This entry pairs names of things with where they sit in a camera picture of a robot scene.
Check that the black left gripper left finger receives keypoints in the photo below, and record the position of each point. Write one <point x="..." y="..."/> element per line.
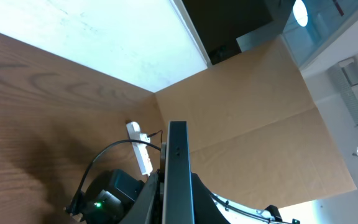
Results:
<point x="147" y="209"/>

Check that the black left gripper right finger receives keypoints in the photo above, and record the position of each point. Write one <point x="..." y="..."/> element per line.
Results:
<point x="205" y="210"/>

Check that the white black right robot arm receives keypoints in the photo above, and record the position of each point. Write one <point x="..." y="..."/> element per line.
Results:
<point x="116" y="197"/>

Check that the white power strip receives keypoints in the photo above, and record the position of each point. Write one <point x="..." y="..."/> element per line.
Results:
<point x="140" y="149"/>

